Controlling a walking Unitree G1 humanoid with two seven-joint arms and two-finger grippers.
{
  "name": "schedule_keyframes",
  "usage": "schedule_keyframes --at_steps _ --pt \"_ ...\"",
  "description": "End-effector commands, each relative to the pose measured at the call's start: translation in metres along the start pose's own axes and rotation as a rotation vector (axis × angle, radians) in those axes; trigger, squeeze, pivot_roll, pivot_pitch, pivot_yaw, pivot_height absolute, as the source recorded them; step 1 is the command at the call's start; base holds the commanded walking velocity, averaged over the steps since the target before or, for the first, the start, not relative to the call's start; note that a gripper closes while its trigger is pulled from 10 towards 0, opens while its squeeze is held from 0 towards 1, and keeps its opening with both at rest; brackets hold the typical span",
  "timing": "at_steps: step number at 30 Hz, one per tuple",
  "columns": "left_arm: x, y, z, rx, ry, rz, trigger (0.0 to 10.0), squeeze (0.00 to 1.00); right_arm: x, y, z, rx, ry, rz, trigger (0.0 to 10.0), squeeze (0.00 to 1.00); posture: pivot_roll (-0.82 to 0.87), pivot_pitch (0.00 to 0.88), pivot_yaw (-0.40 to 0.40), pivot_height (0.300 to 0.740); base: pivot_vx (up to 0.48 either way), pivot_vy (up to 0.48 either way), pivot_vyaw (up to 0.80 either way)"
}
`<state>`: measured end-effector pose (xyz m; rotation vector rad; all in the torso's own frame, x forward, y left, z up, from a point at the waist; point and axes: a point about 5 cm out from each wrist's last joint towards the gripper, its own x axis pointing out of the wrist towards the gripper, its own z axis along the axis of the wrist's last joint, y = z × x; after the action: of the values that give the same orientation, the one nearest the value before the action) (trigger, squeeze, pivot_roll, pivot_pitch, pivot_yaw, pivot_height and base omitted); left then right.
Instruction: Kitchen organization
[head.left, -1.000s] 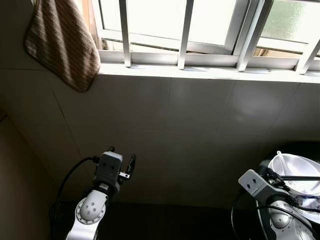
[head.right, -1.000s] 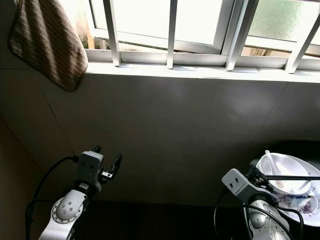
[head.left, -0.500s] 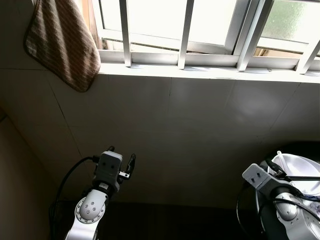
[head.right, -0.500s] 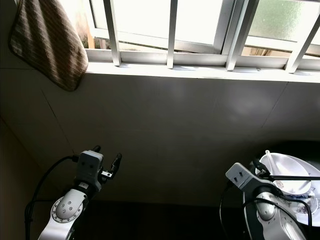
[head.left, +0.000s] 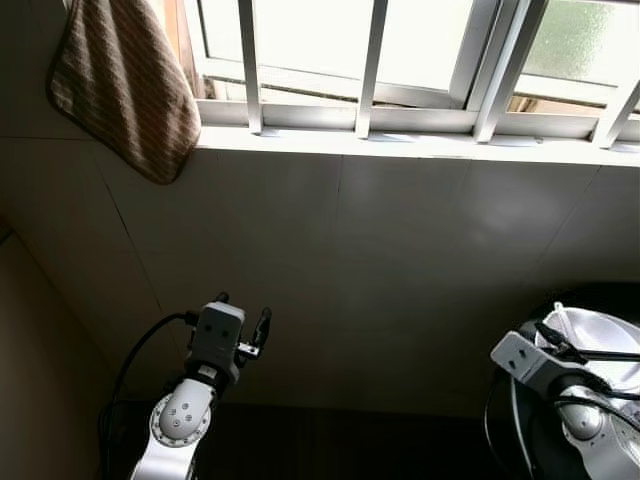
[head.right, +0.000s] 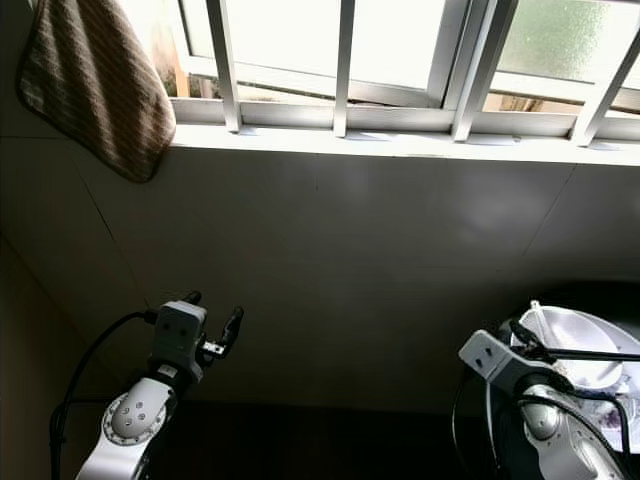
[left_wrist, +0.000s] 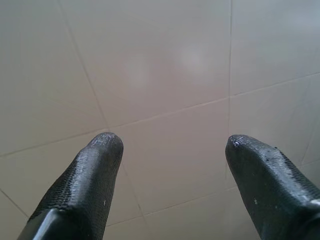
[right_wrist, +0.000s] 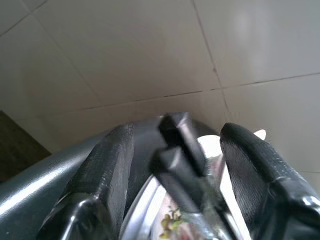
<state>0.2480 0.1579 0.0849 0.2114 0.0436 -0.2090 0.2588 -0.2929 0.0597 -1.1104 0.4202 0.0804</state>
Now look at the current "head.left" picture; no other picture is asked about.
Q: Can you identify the brown striped towel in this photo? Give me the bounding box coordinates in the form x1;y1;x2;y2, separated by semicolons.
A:
47;0;201;185

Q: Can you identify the white window frame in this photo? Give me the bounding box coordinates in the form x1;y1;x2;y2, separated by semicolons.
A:
180;0;640;151

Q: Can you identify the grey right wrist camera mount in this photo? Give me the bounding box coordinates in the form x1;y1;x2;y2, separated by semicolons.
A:
490;332;567;397

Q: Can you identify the white plate with printed pattern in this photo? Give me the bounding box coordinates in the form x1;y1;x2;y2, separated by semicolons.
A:
537;300;640;421

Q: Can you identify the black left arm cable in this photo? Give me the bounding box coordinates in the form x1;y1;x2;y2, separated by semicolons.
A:
100;313;196;480

